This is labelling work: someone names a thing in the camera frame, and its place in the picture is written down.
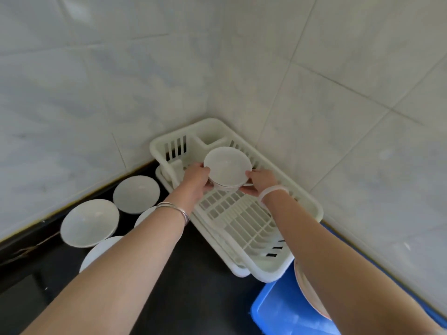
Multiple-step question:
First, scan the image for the person's left hand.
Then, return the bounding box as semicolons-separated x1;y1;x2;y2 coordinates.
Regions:
173;162;215;207

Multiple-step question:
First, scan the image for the person's right hand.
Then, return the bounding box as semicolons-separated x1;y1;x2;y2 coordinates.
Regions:
240;169;281;198

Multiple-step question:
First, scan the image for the small white bowl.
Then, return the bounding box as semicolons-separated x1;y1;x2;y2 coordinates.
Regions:
203;146;253;191

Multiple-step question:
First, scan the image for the person's left forearm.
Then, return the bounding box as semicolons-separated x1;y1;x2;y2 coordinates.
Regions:
20;194;191;335

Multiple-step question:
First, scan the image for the person's right forearm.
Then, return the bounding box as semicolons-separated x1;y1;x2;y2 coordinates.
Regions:
260;189;446;335

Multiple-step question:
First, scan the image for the white plastic dish rack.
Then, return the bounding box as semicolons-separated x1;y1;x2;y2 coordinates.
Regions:
149;117;324;284

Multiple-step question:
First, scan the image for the silver bangle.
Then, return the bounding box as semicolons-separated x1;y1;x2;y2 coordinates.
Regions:
155;202;191;226

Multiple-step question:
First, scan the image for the white drip tray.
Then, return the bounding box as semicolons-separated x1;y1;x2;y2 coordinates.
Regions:
155;165;253;278

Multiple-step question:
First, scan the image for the white plate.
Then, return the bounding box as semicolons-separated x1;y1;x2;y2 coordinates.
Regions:
293;259;332;321

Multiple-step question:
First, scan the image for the blue plastic basin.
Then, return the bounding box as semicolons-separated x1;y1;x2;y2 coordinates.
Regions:
250;221;447;335

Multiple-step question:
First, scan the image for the white bracelet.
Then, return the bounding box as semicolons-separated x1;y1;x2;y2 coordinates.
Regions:
257;185;290;207

